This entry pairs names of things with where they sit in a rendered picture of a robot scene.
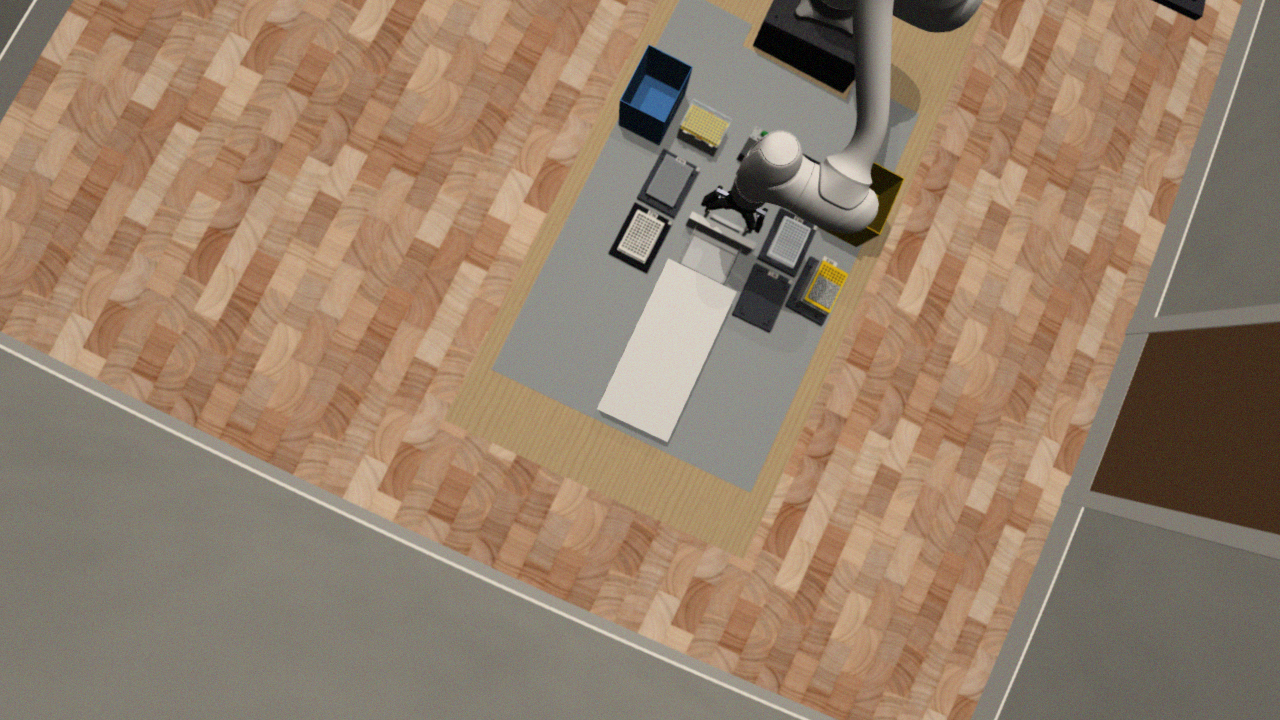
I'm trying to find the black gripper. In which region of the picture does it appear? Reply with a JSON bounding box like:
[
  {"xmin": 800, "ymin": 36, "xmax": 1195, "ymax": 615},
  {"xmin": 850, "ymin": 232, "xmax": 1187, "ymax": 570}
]
[{"xmin": 701, "ymin": 184, "xmax": 768, "ymax": 237}]

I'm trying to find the grey bench mat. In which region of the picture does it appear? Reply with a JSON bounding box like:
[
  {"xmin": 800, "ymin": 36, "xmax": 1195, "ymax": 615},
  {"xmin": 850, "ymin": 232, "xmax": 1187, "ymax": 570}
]
[{"xmin": 492, "ymin": 0, "xmax": 861, "ymax": 493}]

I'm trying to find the yellow open-top bin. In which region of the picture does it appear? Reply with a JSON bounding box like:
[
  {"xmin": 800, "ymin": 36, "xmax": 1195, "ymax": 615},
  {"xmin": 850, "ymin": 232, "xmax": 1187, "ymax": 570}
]
[{"xmin": 818, "ymin": 161, "xmax": 904, "ymax": 247}]

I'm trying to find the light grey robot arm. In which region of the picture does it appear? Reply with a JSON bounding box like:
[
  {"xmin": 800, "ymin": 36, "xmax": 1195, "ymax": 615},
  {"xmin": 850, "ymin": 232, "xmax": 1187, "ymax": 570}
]
[{"xmin": 731, "ymin": 0, "xmax": 983, "ymax": 234}]

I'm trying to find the blue open-top bin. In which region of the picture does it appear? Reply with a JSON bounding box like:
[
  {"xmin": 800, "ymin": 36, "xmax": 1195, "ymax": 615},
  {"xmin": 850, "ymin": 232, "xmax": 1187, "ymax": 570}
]
[{"xmin": 620, "ymin": 45, "xmax": 692, "ymax": 146}]

